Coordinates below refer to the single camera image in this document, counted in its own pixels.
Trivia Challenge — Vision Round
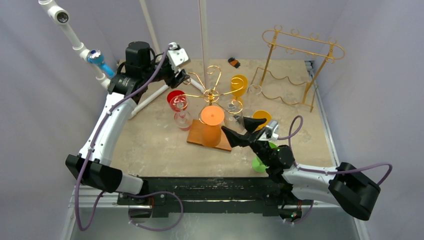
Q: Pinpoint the orange wine glass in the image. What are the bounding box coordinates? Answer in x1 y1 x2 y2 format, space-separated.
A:
200 105 225 148

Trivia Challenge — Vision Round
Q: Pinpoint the clear flute glass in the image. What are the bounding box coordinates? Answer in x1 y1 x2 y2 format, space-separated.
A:
247 84 262 96

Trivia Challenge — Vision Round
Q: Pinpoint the clear ribbed wine glass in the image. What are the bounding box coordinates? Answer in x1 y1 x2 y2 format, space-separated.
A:
170 98 193 132

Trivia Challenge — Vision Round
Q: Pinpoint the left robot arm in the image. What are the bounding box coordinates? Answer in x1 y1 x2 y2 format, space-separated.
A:
65 41 191 205

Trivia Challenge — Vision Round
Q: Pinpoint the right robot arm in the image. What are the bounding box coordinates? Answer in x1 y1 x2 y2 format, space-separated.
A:
221 117 381 221

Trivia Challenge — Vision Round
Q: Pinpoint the yellow wine glass front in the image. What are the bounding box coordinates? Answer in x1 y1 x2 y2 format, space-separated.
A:
252 110 272 130

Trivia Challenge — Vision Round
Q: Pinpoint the yellow wine glass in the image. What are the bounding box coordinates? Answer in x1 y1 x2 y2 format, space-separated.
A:
252 110 272 130
230 74 249 104

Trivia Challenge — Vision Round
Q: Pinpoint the green wine glass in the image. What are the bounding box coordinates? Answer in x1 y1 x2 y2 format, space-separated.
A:
251 156 268 173

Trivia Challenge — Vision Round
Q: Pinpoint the red wine glass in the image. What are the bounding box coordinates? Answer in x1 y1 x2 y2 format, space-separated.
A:
166 90 187 107

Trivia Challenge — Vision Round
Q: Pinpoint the gold wine glass rack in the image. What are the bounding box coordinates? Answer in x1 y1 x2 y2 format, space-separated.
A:
178 65 244 153

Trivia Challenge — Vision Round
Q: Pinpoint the yellow wine glass back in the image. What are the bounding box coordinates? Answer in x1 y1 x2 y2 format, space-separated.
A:
230 74 249 104

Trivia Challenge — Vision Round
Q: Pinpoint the black orange small clip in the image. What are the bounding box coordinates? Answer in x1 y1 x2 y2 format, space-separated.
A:
227 57 241 69

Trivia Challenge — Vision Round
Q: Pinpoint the blue valve on pipe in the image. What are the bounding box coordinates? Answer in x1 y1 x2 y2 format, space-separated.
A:
86 49 116 78

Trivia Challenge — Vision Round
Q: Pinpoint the white pole red stripe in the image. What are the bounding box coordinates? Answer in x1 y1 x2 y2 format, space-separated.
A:
198 0 209 87

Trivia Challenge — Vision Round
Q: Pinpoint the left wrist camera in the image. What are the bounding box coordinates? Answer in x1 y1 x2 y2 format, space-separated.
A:
166 42 191 73

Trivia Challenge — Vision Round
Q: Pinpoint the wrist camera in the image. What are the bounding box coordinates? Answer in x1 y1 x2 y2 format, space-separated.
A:
166 42 191 73
262 120 279 141

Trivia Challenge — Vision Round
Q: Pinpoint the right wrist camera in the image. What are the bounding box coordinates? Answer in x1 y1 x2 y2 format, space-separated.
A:
262 120 279 141

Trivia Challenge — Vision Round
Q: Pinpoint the gold wire bottle rack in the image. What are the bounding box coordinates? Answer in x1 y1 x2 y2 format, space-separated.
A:
250 25 347 112

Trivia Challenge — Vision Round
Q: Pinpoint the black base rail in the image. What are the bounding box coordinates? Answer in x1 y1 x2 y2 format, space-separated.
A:
117 177 312 219

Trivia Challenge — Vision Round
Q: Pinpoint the white PVC pipe frame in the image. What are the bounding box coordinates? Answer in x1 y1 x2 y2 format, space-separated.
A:
38 0 201 119

